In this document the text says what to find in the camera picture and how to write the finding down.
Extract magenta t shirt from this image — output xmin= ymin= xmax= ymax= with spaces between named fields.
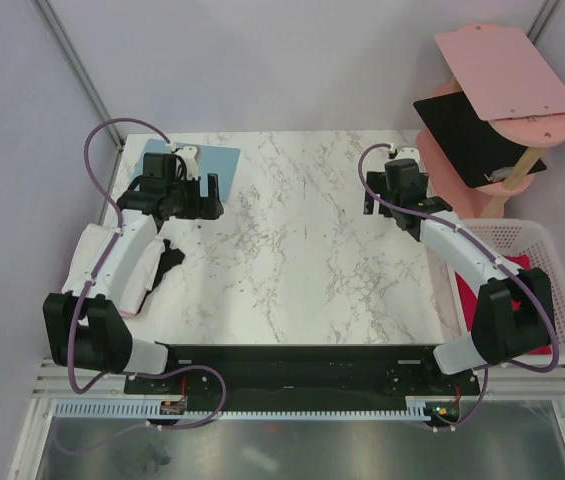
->
xmin=455 ymin=254 xmax=553 ymax=357

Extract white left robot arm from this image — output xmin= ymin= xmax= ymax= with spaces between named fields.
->
xmin=43 ymin=172 xmax=224 ymax=393

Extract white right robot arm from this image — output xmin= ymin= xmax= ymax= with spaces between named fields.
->
xmin=358 ymin=163 xmax=560 ymax=394

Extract light blue mat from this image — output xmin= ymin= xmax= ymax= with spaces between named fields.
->
xmin=131 ymin=139 xmax=241 ymax=203

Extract black board on shelf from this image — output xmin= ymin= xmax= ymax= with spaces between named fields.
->
xmin=413 ymin=92 xmax=527 ymax=188

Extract white folded t shirt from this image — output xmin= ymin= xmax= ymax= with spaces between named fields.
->
xmin=61 ymin=210 xmax=166 ymax=314

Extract white plastic basket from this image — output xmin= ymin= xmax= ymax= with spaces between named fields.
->
xmin=464 ymin=218 xmax=565 ymax=365

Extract pink tiered shelf stand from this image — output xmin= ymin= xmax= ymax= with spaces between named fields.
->
xmin=416 ymin=24 xmax=565 ymax=218

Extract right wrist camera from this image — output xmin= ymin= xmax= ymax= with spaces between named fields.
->
xmin=384 ymin=158 xmax=421 ymax=192

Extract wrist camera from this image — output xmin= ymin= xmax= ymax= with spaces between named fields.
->
xmin=384 ymin=158 xmax=421 ymax=192
xmin=141 ymin=153 xmax=187 ymax=188

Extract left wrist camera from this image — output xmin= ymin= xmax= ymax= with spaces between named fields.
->
xmin=141 ymin=153 xmax=187 ymax=188

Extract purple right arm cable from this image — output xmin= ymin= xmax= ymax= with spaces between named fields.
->
xmin=358 ymin=142 xmax=560 ymax=434

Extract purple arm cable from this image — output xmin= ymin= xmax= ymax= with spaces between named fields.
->
xmin=54 ymin=117 xmax=227 ymax=456
xmin=358 ymin=142 xmax=560 ymax=434

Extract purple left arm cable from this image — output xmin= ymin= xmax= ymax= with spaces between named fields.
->
xmin=54 ymin=117 xmax=227 ymax=456

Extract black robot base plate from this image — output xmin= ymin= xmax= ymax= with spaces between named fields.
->
xmin=124 ymin=345 xmax=480 ymax=409

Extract aluminium frame rails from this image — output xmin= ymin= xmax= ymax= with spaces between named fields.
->
xmin=31 ymin=355 xmax=128 ymax=399

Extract white slotted cable duct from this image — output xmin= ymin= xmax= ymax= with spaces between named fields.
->
xmin=53 ymin=399 xmax=457 ymax=421

